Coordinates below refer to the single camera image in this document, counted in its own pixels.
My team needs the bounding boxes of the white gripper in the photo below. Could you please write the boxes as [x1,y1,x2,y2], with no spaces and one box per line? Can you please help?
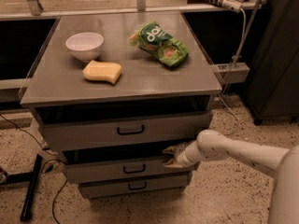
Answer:
[162,141,203,169]

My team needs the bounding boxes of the grey drawer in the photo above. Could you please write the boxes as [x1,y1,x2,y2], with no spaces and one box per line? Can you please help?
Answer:
[64,141,197,184]
[78,172,191,199]
[39,111,212,151]

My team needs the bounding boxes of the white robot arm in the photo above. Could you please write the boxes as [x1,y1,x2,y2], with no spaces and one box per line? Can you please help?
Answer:
[163,130,299,224]

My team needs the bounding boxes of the grey bottom drawer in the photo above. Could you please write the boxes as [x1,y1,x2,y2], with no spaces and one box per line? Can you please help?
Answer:
[78,172,191,199]

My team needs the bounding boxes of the grey drawer cabinet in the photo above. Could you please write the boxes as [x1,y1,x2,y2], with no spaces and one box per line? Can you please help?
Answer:
[19,10,223,200]

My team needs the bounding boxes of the grey top drawer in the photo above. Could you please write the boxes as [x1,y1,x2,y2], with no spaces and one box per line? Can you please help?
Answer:
[39,111,212,151]

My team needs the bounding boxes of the yellow sponge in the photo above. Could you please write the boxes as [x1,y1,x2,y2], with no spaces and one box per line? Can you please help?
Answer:
[82,61,121,84]

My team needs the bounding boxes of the green chip bag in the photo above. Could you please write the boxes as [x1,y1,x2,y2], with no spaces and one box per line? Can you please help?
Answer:
[129,21,189,68]

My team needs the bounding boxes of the dark cabinet at right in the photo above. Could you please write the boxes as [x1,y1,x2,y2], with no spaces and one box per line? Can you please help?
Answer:
[244,0,299,125]

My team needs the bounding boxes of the white bowl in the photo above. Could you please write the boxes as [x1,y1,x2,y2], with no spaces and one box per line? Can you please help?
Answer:
[65,32,104,63]

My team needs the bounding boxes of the black metal stand base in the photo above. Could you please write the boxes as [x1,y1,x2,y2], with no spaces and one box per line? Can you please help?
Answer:
[0,154,43,222]

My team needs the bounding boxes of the white emergency stop button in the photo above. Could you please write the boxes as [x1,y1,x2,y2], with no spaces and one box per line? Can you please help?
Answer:
[221,0,242,13]

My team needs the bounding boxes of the white cable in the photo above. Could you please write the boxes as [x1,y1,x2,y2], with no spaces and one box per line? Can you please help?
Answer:
[208,8,248,137]

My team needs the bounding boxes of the grey metal bracket box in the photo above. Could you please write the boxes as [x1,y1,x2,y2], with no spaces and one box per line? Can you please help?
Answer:
[211,63,249,85]

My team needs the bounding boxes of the black floor cable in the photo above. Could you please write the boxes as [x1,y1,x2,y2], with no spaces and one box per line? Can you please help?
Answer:
[0,113,70,224]

